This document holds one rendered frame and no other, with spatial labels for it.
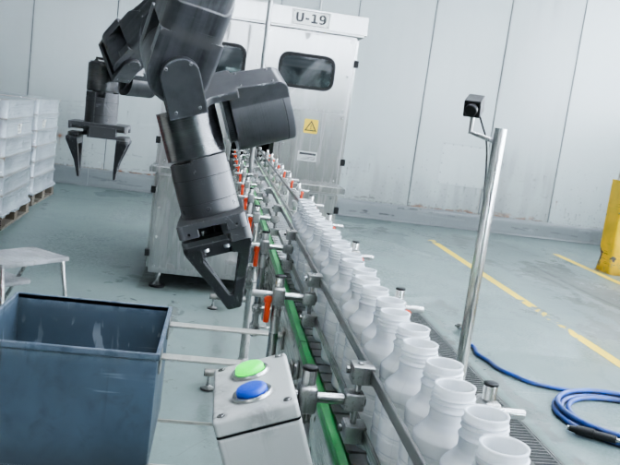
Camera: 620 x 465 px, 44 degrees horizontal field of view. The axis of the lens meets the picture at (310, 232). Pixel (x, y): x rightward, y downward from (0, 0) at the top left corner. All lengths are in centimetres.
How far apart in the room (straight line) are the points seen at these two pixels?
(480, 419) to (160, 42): 40
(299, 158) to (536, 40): 693
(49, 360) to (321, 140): 434
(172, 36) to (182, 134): 10
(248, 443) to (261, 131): 29
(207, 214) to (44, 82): 1056
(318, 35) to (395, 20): 583
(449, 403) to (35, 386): 86
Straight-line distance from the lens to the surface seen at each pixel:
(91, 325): 164
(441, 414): 68
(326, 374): 116
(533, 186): 1197
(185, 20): 67
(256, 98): 73
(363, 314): 101
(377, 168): 1125
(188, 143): 72
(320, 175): 555
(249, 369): 78
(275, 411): 71
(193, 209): 73
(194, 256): 74
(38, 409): 139
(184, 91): 69
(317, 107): 552
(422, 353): 78
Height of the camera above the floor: 138
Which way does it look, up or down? 9 degrees down
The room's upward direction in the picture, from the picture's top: 8 degrees clockwise
